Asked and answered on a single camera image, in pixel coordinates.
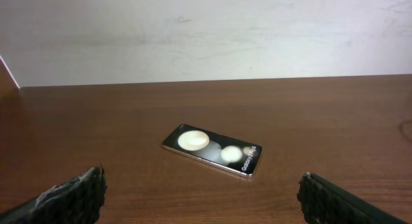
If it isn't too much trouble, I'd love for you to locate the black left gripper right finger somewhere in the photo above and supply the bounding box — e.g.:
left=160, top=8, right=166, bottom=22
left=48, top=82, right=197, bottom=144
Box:
left=297, top=173, right=406, bottom=224

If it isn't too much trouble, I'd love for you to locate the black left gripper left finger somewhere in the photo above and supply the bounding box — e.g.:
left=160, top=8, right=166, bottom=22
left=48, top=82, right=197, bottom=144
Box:
left=1, top=167, right=108, bottom=224

